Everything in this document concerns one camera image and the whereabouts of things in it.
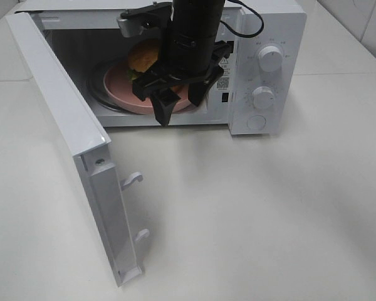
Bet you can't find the glass microwave turntable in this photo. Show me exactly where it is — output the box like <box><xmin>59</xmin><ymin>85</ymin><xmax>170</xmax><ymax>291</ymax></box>
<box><xmin>86</xmin><ymin>61</ymin><xmax>134</xmax><ymax>114</ymax></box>

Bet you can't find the white microwave door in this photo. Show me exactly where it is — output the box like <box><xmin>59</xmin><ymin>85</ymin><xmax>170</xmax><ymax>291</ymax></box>
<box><xmin>6</xmin><ymin>13</ymin><xmax>150</xmax><ymax>286</ymax></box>

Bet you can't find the burger with lettuce and cheese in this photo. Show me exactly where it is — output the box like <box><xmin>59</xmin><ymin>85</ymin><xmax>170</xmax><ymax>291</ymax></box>
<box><xmin>127</xmin><ymin>38</ymin><xmax>160</xmax><ymax>83</ymax></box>

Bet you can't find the white warning label sticker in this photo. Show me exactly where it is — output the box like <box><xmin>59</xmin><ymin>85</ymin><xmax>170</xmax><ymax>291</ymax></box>
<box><xmin>216</xmin><ymin>58</ymin><xmax>231</xmax><ymax>90</ymax></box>

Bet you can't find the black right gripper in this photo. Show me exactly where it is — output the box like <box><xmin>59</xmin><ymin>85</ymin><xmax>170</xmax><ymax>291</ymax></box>
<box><xmin>132</xmin><ymin>41</ymin><xmax>234</xmax><ymax>127</ymax></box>

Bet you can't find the pink round plate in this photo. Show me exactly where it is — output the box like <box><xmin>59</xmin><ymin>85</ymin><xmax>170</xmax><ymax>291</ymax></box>
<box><xmin>103</xmin><ymin>61</ymin><xmax>199</xmax><ymax>115</ymax></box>

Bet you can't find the white microwave oven body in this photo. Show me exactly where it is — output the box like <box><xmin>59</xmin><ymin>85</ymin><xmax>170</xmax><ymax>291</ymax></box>
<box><xmin>13</xmin><ymin>1</ymin><xmax>306</xmax><ymax>135</ymax></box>

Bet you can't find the round white door button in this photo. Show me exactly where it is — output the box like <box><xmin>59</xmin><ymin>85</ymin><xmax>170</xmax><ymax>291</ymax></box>
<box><xmin>247</xmin><ymin>115</ymin><xmax>266</xmax><ymax>130</ymax></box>

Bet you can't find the lower white timer knob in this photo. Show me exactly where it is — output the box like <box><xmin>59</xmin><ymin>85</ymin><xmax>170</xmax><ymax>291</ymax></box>
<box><xmin>251</xmin><ymin>87</ymin><xmax>274</xmax><ymax>110</ymax></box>

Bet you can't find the upper white power knob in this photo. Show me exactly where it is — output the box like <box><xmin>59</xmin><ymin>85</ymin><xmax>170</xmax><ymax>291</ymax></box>
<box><xmin>258</xmin><ymin>45</ymin><xmax>283</xmax><ymax>72</ymax></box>

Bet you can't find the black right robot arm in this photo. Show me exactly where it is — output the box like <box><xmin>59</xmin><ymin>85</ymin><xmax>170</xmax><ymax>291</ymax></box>
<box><xmin>122</xmin><ymin>1</ymin><xmax>232</xmax><ymax>127</ymax></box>

